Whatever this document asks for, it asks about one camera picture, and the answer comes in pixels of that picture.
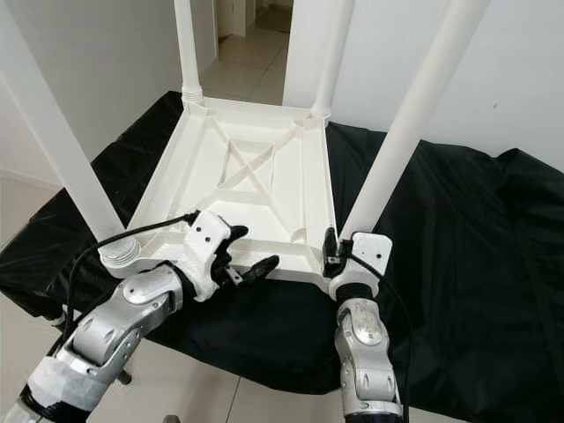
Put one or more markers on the white plastic table leg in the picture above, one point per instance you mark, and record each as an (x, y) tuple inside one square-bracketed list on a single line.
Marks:
[(333, 53), (66, 167), (188, 53), (414, 123)]

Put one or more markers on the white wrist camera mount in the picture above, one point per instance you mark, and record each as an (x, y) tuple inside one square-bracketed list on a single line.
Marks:
[(207, 242), (368, 256)]

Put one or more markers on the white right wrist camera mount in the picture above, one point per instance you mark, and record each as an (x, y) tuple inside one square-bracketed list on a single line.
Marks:
[(368, 256)]

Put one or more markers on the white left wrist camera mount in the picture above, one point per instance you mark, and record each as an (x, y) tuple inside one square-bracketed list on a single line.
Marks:
[(207, 242)]

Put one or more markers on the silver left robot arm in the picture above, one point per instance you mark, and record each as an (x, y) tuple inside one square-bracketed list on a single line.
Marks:
[(115, 326)]

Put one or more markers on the black metal table leg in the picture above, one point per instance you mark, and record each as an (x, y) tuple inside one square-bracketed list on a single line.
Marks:
[(125, 377)]

